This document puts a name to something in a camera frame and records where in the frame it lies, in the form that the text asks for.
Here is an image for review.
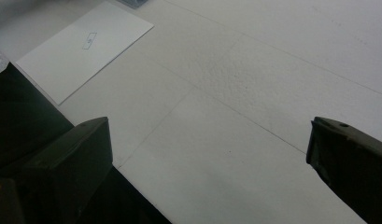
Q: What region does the white paper sheet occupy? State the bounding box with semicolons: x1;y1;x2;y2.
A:
15;0;155;105

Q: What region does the clear box with blue pad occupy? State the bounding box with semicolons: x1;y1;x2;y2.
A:
117;0;149;9

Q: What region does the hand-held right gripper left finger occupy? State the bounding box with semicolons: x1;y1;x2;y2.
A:
0;116;114;224

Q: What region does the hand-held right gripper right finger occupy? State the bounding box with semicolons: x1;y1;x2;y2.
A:
305;116;382;224

